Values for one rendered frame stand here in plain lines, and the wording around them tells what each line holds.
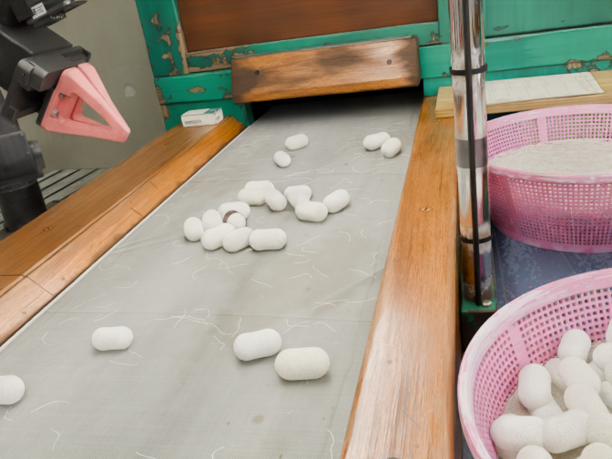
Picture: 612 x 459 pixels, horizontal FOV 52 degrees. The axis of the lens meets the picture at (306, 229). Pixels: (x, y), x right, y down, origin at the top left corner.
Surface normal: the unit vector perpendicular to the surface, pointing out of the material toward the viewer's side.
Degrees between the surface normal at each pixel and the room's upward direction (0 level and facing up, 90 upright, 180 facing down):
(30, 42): 40
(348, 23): 89
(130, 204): 45
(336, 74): 66
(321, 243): 0
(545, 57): 90
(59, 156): 90
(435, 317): 0
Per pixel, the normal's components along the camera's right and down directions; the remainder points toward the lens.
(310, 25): -0.22, 0.40
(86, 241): 0.58, -0.67
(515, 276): -0.14, -0.91
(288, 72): -0.25, 0.03
